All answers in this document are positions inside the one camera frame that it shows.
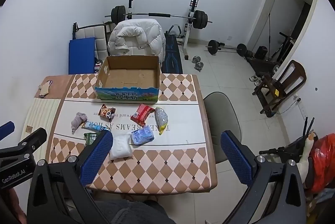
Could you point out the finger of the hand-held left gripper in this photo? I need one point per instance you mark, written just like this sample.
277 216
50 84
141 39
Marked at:
6 130
28 141

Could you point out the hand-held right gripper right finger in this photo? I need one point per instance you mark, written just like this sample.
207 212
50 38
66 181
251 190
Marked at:
236 158

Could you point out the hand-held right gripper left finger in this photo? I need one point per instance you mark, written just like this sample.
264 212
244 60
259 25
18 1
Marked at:
96 156

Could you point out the green snack packet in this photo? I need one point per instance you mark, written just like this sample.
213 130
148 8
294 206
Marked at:
90 136

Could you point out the white soft bag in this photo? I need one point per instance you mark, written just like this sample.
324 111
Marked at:
120 147

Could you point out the blue white bottle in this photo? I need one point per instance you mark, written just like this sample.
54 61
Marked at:
91 125

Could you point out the grey sock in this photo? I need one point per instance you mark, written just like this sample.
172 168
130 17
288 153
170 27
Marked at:
78 120

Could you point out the panda print snack packet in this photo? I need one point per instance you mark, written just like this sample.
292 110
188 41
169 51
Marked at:
106 111

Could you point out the blue tissue packet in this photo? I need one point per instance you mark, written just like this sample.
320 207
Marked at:
142 136

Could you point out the red snack packet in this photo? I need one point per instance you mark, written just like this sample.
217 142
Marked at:
141 113

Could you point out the silver and yellow packet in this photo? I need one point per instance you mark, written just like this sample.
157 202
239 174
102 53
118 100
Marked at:
161 118

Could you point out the printed cardboard box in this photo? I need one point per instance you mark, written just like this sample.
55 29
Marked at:
125 77

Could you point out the person's left forearm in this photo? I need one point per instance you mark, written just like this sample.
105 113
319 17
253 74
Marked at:
10 208

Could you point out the beige striped mat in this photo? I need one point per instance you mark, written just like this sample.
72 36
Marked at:
42 114

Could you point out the brown cardboard piece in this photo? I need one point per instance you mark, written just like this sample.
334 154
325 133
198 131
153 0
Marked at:
45 88

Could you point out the black folded stand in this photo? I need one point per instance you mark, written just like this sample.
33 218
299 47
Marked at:
295 147

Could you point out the white duck plush toy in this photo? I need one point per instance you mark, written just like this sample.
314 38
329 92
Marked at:
305 166

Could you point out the pair of white shoes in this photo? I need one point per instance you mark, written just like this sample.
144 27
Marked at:
255 79

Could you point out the dark wooden chair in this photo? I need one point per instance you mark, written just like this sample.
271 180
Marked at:
280 86

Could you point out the red plastic bag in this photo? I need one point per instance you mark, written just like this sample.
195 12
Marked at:
323 158

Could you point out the small printed box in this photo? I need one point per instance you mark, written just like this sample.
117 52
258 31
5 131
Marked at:
99 64

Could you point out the blue folded mat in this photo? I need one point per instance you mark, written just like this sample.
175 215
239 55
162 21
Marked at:
81 56

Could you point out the short barbell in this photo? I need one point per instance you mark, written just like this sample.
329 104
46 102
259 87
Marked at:
213 46

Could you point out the white quilted board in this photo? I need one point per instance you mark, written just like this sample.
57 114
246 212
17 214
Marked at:
100 35

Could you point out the black and blue weight bench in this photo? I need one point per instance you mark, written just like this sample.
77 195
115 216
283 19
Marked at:
171 56

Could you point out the white puffer jacket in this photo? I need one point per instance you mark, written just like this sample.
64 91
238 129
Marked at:
136 35

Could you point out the black scooter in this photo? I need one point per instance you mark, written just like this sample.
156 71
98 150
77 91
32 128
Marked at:
287 39

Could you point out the brown cardboard carton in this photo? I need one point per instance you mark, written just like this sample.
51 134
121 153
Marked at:
107 26

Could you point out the white barbell rack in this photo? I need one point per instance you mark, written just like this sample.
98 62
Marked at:
187 38

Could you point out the long racked barbell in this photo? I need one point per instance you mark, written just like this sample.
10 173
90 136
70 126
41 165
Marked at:
159 14

